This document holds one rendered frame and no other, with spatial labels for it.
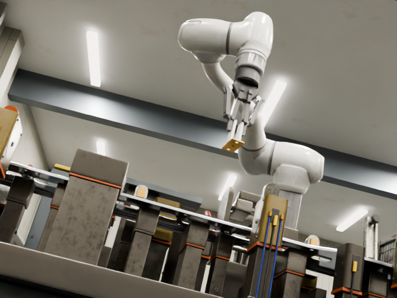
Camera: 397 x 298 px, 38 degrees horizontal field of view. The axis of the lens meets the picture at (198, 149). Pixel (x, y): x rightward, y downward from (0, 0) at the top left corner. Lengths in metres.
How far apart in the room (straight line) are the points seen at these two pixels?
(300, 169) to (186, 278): 0.85
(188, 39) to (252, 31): 0.20
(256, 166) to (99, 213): 1.01
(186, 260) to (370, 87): 5.67
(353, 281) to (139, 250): 0.50
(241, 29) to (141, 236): 0.71
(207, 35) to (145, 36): 5.08
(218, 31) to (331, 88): 5.30
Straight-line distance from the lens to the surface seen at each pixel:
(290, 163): 2.12
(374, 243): 1.83
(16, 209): 1.47
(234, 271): 1.65
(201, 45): 1.78
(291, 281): 1.48
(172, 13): 6.36
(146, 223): 1.42
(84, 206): 1.27
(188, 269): 1.41
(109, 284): 0.75
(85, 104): 8.15
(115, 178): 1.29
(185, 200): 1.81
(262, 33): 1.76
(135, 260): 1.40
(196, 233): 1.43
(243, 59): 1.71
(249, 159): 2.14
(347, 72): 6.71
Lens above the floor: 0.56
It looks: 24 degrees up
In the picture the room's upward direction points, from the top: 14 degrees clockwise
